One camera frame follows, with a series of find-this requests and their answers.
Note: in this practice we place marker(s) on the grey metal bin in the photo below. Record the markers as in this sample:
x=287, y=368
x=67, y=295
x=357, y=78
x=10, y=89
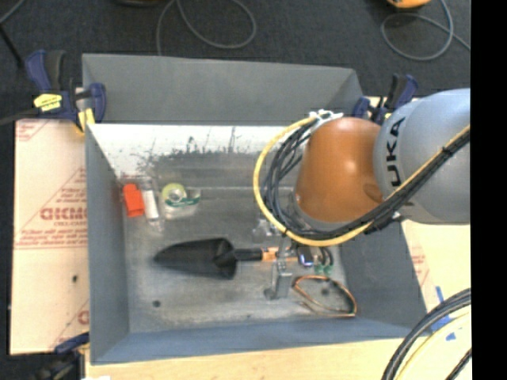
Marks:
x=198, y=291

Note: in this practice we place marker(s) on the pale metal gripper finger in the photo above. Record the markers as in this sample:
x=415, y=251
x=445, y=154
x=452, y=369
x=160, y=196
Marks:
x=282, y=284
x=264, y=230

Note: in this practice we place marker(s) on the clear tape dispenser, green roll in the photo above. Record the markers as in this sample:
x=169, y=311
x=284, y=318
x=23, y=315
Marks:
x=176, y=198

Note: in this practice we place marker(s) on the brown cardboard board, red print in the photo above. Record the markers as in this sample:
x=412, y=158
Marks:
x=47, y=251

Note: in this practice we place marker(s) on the orange rectangular block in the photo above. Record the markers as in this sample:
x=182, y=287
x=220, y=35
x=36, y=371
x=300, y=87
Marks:
x=134, y=201

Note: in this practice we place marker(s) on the clear plastic bottle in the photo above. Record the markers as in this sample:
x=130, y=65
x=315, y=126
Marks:
x=151, y=206

